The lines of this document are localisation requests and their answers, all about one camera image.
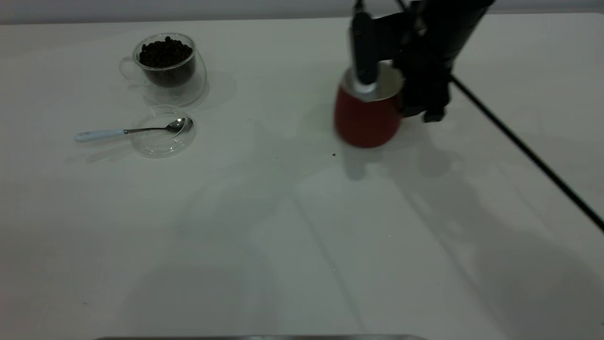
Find dark coffee beans pile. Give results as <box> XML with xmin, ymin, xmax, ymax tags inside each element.
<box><xmin>139</xmin><ymin>37</ymin><xmax>196</xmax><ymax>88</ymax></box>

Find clear double-wall glass cup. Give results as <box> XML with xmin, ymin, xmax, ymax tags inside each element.
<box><xmin>119</xmin><ymin>33</ymin><xmax>207</xmax><ymax>107</ymax></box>

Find steel spoon pale blue handle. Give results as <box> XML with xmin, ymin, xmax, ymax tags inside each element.
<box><xmin>75</xmin><ymin>118</ymin><xmax>193</xmax><ymax>143</ymax></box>

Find red ceramic mug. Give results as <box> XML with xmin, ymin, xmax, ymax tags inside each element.
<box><xmin>334</xmin><ymin>64</ymin><xmax>406</xmax><ymax>148</ymax></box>

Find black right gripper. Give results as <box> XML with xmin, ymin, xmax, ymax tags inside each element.
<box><xmin>350</xmin><ymin>0</ymin><xmax>494</xmax><ymax>123</ymax></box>

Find thin black cable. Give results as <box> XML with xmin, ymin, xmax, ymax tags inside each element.
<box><xmin>450</xmin><ymin>75</ymin><xmax>604</xmax><ymax>233</ymax></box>

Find clear round glass lid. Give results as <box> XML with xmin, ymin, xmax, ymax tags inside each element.
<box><xmin>131</xmin><ymin>105</ymin><xmax>197</xmax><ymax>158</ymax></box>

